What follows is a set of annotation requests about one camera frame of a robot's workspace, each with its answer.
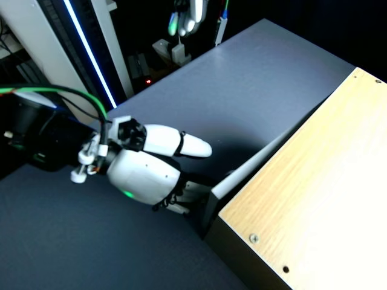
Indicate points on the light wooden cabinet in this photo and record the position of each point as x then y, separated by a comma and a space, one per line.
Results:
317, 181

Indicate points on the white cabinet door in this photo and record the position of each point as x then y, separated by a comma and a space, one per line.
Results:
242, 175

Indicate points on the white machine column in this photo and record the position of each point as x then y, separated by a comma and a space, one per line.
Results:
30, 36

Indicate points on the grey table cloth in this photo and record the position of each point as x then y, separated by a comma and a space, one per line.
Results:
90, 241

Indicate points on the white bracket block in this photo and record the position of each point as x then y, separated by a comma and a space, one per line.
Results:
161, 48

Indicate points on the blue LED light strip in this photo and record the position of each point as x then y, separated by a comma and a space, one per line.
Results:
91, 57

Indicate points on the black box with red light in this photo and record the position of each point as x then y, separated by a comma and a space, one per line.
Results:
142, 71

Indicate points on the white plug adapter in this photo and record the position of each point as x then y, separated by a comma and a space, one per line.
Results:
180, 52

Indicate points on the metal screw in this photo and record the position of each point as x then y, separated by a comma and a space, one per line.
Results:
254, 238

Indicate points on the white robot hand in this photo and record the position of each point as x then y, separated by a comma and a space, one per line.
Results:
145, 175
193, 15

